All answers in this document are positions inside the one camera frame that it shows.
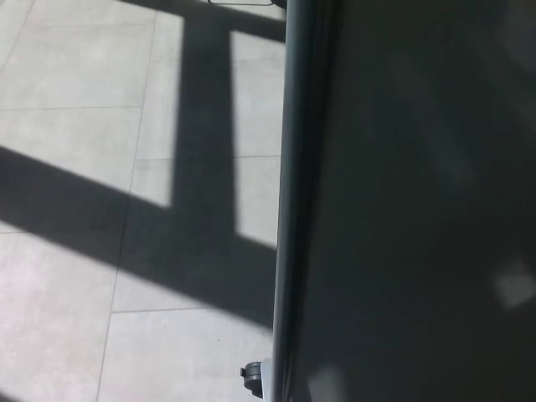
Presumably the grey caster wheel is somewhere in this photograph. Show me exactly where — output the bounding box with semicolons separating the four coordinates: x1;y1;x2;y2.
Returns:
240;359;265;398

